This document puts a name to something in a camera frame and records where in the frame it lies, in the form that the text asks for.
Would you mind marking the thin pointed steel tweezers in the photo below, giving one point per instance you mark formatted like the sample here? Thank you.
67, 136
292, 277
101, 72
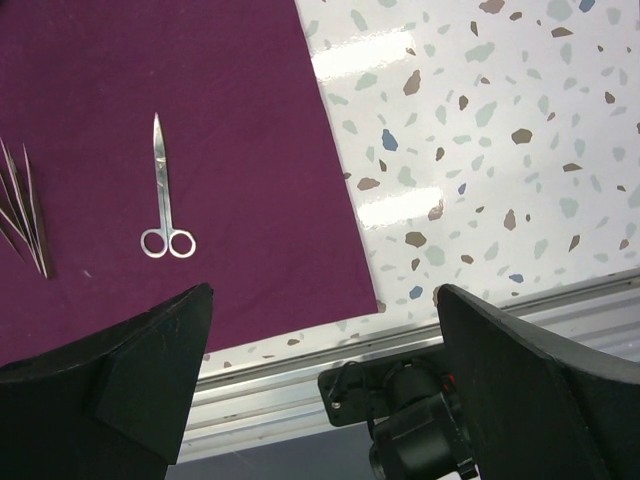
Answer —
37, 230

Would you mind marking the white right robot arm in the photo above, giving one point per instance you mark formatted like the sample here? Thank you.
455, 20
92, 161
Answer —
426, 440

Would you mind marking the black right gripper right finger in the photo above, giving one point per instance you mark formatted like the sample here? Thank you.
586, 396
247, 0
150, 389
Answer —
538, 405

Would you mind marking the purple cloth wrap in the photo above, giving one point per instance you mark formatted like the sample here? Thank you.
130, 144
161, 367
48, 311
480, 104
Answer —
253, 170

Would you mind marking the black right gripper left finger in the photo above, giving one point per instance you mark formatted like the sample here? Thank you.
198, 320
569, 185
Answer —
112, 405

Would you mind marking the aluminium frame rail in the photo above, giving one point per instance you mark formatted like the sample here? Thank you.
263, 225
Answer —
255, 406

